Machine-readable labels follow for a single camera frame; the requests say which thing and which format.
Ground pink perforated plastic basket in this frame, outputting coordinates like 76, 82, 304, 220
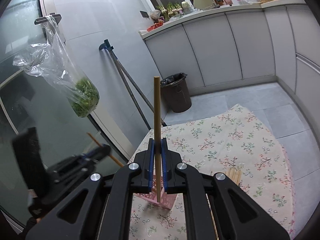
134, 173, 177, 210

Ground bamboo chopstick bundle on table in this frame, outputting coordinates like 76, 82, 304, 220
226, 167, 242, 186

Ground floral tablecloth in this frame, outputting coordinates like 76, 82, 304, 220
129, 104, 295, 239

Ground brown trash bin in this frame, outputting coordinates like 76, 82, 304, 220
161, 73, 191, 113

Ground bag of green vegetables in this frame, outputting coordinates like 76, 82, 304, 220
12, 15, 100, 118

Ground metal mop poles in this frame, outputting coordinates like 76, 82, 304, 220
99, 39, 154, 130

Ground green onions on counter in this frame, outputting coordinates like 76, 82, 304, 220
156, 2, 183, 22

